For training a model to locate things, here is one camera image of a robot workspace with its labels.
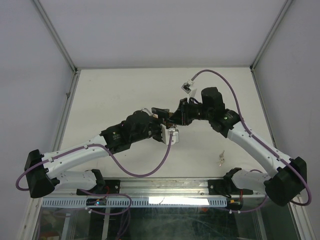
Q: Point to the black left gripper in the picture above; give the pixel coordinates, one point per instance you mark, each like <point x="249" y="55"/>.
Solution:
<point x="162" y="115"/>

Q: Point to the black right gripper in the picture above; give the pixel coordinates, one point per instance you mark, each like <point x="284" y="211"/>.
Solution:
<point x="181" y="116"/>

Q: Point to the silver key pair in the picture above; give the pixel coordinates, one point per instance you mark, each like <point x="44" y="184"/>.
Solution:
<point x="221" y="159"/>

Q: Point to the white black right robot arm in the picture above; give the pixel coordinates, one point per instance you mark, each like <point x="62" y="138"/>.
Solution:
<point x="284" y="178"/>

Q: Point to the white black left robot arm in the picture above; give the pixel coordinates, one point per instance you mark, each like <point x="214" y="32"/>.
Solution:
<point x="46" y="172"/>

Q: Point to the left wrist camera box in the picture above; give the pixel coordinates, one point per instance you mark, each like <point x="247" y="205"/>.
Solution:
<point x="169" y="136"/>

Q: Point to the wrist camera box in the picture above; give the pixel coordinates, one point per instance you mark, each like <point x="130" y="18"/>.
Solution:
<point x="169" y="136"/>
<point x="189" y="89"/>

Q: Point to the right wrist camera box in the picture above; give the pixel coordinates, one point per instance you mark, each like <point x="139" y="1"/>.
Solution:
<point x="189" y="89"/>

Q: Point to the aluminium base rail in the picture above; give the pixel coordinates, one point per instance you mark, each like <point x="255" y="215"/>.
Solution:
<point x="157" y="187"/>

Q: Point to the slotted cable duct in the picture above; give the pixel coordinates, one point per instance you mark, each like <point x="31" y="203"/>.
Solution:
<point x="135" y="202"/>

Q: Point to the aluminium frame post right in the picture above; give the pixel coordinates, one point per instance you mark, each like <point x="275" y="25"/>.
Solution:
<point x="271" y="33"/>

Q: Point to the aluminium frame post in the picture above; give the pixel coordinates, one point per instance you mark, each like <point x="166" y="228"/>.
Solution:
<point x="54" y="34"/>
<point x="271" y="33"/>

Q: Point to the aluminium frame post left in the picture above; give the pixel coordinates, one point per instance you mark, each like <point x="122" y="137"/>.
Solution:
<point x="54" y="34"/>

